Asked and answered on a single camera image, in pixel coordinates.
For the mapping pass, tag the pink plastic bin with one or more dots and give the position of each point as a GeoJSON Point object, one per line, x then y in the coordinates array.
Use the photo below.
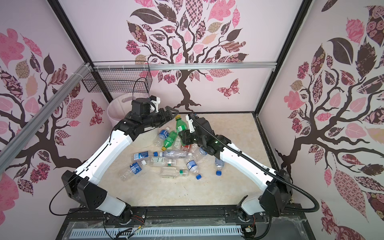
{"type": "Point", "coordinates": [121, 105]}

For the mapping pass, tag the clear square bottle upper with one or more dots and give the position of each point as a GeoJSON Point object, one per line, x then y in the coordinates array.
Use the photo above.
{"type": "Point", "coordinates": [162, 162]}

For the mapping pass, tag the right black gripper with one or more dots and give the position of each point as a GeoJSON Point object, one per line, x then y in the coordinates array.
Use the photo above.
{"type": "Point", "coordinates": [186, 138]}

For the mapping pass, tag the long clear crushed bottle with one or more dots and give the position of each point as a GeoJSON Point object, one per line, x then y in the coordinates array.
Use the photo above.
{"type": "Point", "coordinates": [171, 154]}

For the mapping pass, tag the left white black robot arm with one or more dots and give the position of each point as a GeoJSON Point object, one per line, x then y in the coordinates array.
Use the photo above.
{"type": "Point", "coordinates": [82, 185]}

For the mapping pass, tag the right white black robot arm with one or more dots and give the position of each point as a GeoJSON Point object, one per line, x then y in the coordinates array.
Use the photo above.
{"type": "Point", "coordinates": [274, 186]}

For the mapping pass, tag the dark green bottle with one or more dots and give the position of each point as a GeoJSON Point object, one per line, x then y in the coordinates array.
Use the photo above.
{"type": "Point", "coordinates": [180, 124]}

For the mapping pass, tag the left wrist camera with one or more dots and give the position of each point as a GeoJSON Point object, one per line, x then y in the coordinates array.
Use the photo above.
{"type": "Point", "coordinates": [154, 104]}

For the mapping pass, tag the clear square bottle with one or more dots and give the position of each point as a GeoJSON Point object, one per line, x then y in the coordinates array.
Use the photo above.
{"type": "Point", "coordinates": [162, 162]}
{"type": "Point", "coordinates": [173, 172]}

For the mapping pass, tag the clear bottle green label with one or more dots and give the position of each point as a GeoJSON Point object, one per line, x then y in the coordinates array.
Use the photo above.
{"type": "Point", "coordinates": [177, 144]}

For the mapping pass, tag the clear square bottle lower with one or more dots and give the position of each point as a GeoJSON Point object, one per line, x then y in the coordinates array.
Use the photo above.
{"type": "Point", "coordinates": [173, 172]}

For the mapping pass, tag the blue label bottle blue cap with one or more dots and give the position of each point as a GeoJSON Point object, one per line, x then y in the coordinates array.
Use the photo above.
{"type": "Point", "coordinates": [194, 169]}

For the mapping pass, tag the flat blue label bottle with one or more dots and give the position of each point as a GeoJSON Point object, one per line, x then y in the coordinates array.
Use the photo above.
{"type": "Point", "coordinates": [141, 155]}

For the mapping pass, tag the light green bottle yellow cap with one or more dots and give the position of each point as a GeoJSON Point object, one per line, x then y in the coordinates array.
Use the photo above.
{"type": "Point", "coordinates": [169, 141]}

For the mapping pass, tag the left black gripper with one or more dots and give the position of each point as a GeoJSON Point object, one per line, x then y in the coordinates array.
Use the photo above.
{"type": "Point", "coordinates": [169, 116]}

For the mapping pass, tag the white slotted cable duct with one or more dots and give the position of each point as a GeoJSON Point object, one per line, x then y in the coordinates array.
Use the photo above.
{"type": "Point", "coordinates": [155, 232]}

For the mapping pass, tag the black wire basket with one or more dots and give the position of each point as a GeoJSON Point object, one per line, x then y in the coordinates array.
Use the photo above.
{"type": "Point", "coordinates": [119, 77]}

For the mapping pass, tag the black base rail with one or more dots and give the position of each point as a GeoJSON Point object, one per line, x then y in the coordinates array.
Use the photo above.
{"type": "Point", "coordinates": [289, 226]}

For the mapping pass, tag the aluminium rail back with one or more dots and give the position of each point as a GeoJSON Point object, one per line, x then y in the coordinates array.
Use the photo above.
{"type": "Point", "coordinates": [198, 66]}

